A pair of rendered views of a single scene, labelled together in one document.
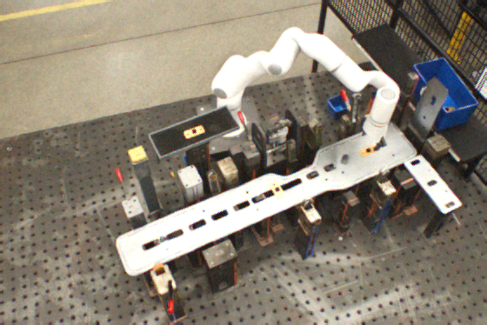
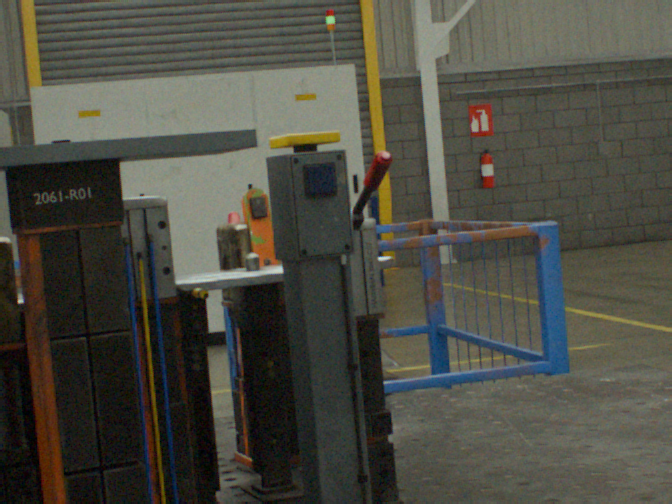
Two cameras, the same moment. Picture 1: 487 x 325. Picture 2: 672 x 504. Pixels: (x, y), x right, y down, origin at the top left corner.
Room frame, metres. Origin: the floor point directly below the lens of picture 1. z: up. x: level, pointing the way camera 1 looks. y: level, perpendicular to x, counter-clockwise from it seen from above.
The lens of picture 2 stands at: (2.60, 0.50, 1.10)
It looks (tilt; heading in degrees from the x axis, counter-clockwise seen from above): 3 degrees down; 183
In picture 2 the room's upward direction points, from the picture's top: 5 degrees counter-clockwise
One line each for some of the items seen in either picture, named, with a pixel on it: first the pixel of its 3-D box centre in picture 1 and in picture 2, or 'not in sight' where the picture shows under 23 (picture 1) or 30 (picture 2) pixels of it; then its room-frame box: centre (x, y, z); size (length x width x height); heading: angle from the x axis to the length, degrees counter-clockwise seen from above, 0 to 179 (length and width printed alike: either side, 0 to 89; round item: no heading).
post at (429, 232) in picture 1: (437, 221); not in sight; (1.06, -0.89, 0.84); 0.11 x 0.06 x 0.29; 25
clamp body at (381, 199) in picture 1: (376, 205); not in sight; (1.13, -0.63, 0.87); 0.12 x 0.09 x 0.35; 25
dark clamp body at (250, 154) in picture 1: (250, 172); not in sight; (1.32, -0.06, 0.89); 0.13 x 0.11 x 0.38; 25
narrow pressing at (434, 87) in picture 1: (428, 109); not in sight; (1.44, -0.84, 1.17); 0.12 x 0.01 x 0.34; 25
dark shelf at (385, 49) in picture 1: (420, 87); not in sight; (1.71, -0.90, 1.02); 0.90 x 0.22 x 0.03; 25
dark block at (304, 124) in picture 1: (296, 147); not in sight; (1.44, -0.28, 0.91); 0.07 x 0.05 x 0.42; 25
